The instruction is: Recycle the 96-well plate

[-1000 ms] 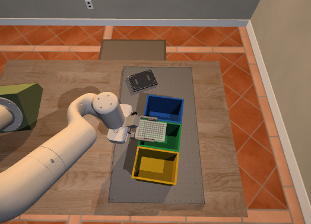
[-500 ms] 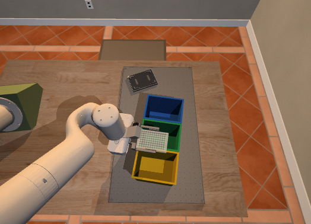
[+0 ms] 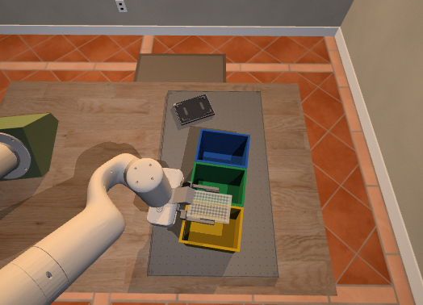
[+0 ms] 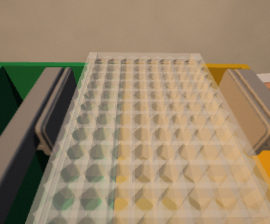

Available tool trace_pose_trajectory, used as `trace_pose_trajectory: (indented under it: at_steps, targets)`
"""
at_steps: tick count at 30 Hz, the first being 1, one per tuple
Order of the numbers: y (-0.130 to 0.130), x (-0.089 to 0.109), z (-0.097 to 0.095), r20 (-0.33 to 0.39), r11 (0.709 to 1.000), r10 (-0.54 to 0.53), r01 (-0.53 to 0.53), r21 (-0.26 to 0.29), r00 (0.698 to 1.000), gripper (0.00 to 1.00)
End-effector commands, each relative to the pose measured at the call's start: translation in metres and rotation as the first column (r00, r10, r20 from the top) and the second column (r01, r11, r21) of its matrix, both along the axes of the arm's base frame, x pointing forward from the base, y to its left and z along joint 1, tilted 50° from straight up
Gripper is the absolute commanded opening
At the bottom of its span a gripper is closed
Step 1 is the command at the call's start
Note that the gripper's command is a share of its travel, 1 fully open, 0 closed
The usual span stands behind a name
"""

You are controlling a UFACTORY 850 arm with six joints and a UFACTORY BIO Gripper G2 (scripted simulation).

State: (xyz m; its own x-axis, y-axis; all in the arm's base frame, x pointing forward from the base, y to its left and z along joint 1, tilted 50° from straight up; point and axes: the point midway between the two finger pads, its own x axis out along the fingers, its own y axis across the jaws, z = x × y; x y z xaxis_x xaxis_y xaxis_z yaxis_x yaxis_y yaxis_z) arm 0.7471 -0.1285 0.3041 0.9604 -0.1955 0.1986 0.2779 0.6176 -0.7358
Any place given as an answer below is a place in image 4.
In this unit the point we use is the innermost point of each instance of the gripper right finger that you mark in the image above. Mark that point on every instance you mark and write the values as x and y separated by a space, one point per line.
249 100

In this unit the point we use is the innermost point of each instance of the clear well plate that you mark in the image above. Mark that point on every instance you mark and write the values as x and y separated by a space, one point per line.
141 136

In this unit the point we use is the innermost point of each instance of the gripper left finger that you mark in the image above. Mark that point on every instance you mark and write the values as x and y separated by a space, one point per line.
35 126

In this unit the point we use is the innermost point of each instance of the yellow bin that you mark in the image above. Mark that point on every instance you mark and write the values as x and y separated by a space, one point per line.
217 71

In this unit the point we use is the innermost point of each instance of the green open bin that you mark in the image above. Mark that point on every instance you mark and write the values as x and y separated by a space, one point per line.
16 80

